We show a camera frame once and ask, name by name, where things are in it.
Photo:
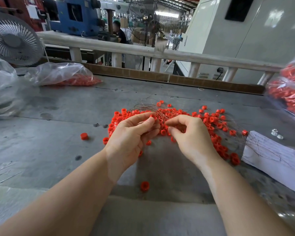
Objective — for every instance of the person's right hand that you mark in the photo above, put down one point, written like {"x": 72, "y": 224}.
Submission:
{"x": 194, "y": 140}

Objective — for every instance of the person's left hand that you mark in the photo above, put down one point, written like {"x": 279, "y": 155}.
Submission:
{"x": 128, "y": 142}

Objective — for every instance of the pile of red plastic rings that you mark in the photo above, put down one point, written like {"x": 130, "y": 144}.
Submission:
{"x": 214, "y": 126}

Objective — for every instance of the person's right forearm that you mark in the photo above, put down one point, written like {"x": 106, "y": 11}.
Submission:
{"x": 246, "y": 201}

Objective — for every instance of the person's left forearm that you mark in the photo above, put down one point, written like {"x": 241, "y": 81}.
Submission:
{"x": 54, "y": 205}

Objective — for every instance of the brown wooden board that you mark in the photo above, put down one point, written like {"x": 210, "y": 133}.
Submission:
{"x": 143, "y": 75}

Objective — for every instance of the small clear plastic piece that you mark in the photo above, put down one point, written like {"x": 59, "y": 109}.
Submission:
{"x": 280, "y": 136}
{"x": 275, "y": 131}

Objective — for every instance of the white paper sheet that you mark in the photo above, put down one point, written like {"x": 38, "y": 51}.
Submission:
{"x": 275, "y": 163}

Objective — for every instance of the clear bag with red pieces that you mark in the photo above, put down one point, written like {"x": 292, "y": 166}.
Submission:
{"x": 64, "y": 74}

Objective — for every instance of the white metal railing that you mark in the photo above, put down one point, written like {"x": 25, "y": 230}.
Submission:
{"x": 120, "y": 46}

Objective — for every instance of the large clear bag red pieces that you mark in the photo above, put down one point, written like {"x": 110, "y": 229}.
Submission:
{"x": 289, "y": 91}

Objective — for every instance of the blue industrial machine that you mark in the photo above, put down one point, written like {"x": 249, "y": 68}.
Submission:
{"x": 84, "y": 19}

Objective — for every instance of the large grey machine cabinet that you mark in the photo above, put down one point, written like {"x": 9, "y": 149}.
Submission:
{"x": 271, "y": 33}

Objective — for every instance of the crumpled clear plastic bag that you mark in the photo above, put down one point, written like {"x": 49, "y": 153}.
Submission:
{"x": 1, "y": 88}

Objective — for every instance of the white desk fan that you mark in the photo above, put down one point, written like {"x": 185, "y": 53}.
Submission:
{"x": 13, "y": 39}

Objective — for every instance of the red industrial machine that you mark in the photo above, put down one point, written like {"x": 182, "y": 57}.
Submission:
{"x": 13, "y": 8}

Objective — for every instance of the black pedestal fan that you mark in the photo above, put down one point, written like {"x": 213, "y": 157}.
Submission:
{"x": 153, "y": 26}

